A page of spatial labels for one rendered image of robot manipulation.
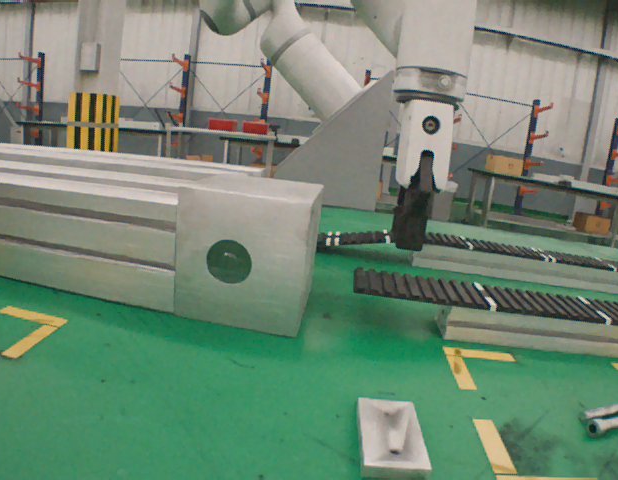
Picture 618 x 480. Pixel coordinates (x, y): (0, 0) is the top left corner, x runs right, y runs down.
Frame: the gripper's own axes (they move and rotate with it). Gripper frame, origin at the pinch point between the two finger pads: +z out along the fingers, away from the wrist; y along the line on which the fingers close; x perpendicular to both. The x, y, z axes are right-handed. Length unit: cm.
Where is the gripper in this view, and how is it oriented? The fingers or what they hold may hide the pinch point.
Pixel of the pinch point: (407, 229)
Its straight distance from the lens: 51.2
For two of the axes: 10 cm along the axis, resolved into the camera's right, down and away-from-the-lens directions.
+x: -9.9, -1.4, 0.7
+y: 1.0, -2.4, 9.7
